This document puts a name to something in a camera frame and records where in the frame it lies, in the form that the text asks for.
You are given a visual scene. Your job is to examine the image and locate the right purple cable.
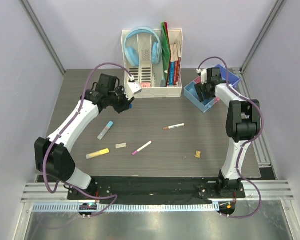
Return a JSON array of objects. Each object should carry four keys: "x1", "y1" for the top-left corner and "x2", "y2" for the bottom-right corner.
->
[{"x1": 197, "y1": 56, "x2": 265, "y2": 219}]

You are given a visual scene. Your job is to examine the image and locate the white cable duct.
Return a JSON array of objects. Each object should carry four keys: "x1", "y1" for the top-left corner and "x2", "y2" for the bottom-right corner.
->
[{"x1": 32, "y1": 202, "x2": 220, "y2": 213}]

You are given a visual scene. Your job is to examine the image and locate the pastel four-compartment organizer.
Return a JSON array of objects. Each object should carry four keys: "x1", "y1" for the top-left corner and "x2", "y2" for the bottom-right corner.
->
[{"x1": 183, "y1": 64, "x2": 241, "y2": 113}]

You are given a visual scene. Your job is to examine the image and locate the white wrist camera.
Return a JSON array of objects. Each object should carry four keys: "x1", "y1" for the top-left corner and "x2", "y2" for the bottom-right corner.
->
[
  {"x1": 196, "y1": 68, "x2": 208, "y2": 85},
  {"x1": 124, "y1": 76, "x2": 142, "y2": 100}
]

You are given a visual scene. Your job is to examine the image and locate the pink marker pen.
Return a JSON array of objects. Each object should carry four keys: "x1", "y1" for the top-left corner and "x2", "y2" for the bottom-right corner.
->
[{"x1": 132, "y1": 140, "x2": 152, "y2": 156}]

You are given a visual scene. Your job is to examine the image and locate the blue capped glue stick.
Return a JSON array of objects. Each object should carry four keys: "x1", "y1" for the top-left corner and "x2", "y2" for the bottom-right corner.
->
[{"x1": 97, "y1": 121, "x2": 114, "y2": 140}]

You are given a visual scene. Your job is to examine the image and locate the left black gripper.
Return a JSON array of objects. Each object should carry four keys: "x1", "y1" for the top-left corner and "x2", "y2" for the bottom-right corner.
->
[{"x1": 108, "y1": 85, "x2": 135, "y2": 115}]

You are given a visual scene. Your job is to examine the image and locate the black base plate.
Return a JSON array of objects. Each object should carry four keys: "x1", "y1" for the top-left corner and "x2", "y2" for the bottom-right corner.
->
[{"x1": 67, "y1": 175, "x2": 246, "y2": 206}]

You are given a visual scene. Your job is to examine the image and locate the small yellow eraser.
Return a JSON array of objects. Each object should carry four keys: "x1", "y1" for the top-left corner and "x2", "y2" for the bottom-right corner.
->
[{"x1": 195, "y1": 151, "x2": 201, "y2": 159}]

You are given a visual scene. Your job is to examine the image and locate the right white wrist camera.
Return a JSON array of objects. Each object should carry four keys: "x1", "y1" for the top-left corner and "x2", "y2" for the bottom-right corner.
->
[{"x1": 196, "y1": 68, "x2": 208, "y2": 85}]

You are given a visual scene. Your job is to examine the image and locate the aluminium frame rail right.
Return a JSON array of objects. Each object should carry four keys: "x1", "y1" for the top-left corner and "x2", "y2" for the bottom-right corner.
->
[{"x1": 233, "y1": 0, "x2": 286, "y2": 186}]

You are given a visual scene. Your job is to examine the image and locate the purple cable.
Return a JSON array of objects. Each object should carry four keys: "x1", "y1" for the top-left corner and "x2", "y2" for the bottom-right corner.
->
[
  {"x1": 41, "y1": 62, "x2": 135, "y2": 218},
  {"x1": 197, "y1": 56, "x2": 265, "y2": 219}
]

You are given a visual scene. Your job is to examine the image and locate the red books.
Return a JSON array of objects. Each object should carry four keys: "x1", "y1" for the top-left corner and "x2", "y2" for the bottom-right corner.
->
[{"x1": 167, "y1": 42, "x2": 182, "y2": 87}]

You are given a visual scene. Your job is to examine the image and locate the small grey eraser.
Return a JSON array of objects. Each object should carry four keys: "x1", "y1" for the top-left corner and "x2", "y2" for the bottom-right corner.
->
[{"x1": 115, "y1": 143, "x2": 127, "y2": 149}]

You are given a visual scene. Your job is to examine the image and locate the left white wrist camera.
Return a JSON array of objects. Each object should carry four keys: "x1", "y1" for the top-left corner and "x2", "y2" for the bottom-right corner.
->
[{"x1": 124, "y1": 76, "x2": 142, "y2": 100}]

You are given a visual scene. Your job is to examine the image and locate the pink sticky note block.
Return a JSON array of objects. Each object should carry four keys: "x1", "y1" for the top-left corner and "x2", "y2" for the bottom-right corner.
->
[{"x1": 141, "y1": 82, "x2": 151, "y2": 88}]

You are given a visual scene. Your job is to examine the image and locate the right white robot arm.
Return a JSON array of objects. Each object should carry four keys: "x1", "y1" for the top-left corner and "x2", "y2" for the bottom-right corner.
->
[{"x1": 195, "y1": 67, "x2": 261, "y2": 198}]

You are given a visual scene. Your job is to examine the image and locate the green folder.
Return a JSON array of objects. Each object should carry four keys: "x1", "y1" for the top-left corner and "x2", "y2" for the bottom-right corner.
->
[{"x1": 161, "y1": 22, "x2": 171, "y2": 86}]

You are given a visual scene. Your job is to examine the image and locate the blue headphones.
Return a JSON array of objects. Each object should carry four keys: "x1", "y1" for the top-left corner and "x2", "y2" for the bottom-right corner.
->
[{"x1": 122, "y1": 27, "x2": 162, "y2": 67}]

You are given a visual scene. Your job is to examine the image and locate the aluminium frame rail left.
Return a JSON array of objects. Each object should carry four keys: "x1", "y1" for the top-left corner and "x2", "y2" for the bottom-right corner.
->
[{"x1": 19, "y1": 0, "x2": 66, "y2": 76}]

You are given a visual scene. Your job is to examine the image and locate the yellow highlighter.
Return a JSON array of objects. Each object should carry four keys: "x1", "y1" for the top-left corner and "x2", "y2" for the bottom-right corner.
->
[{"x1": 85, "y1": 148, "x2": 110, "y2": 160}]

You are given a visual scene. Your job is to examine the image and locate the brown capped white marker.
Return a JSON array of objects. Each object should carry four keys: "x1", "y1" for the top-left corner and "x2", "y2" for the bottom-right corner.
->
[{"x1": 163, "y1": 123, "x2": 185, "y2": 131}]

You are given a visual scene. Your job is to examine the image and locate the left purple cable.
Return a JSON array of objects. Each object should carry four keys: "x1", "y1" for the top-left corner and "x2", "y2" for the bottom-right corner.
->
[{"x1": 41, "y1": 62, "x2": 135, "y2": 218}]

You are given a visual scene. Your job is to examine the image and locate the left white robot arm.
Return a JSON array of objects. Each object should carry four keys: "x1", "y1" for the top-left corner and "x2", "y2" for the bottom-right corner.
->
[{"x1": 34, "y1": 74, "x2": 142, "y2": 200}]

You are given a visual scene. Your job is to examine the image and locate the aluminium frame rail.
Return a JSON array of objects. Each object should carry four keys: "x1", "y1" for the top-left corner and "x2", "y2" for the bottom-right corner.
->
[
  {"x1": 233, "y1": 0, "x2": 286, "y2": 186},
  {"x1": 19, "y1": 0, "x2": 66, "y2": 76}
]

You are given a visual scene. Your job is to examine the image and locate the white desktop file rack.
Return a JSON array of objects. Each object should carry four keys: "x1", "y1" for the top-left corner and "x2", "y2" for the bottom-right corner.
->
[{"x1": 121, "y1": 30, "x2": 183, "y2": 98}]

